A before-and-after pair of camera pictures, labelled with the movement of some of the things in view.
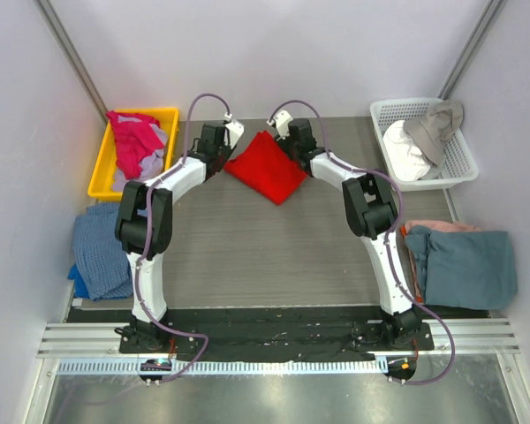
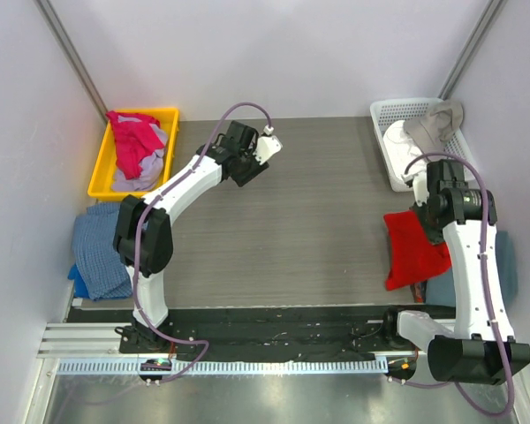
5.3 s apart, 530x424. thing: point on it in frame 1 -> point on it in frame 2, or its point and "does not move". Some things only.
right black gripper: x=292 y=150 -> x=430 y=227
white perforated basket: x=458 y=163 does not move
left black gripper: x=223 y=151 -> x=247 y=170
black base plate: x=276 y=335 does not move
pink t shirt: x=133 y=141 does not move
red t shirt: x=268 y=167 -> x=412 y=257
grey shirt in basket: x=442 y=123 does not move
